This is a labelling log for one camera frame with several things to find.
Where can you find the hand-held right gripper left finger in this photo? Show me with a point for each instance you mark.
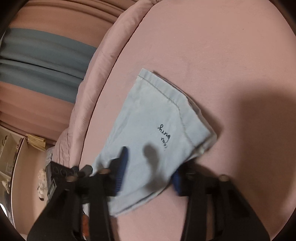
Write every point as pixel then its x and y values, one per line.
pixel 120 171

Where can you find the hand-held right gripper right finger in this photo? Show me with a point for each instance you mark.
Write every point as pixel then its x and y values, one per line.
pixel 177 183

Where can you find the light blue strawberry pants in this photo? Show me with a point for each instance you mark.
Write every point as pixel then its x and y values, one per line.
pixel 150 139

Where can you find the white plush toy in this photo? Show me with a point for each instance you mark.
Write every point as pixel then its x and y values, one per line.
pixel 41 183

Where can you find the white shelf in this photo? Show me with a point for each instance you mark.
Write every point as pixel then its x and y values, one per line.
pixel 8 157

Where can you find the pink curtain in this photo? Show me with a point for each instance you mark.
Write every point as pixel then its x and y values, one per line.
pixel 41 109

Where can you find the pink duvet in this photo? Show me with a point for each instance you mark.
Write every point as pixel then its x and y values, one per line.
pixel 92 88

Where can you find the teal curtain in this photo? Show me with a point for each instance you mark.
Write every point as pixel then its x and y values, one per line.
pixel 39 62

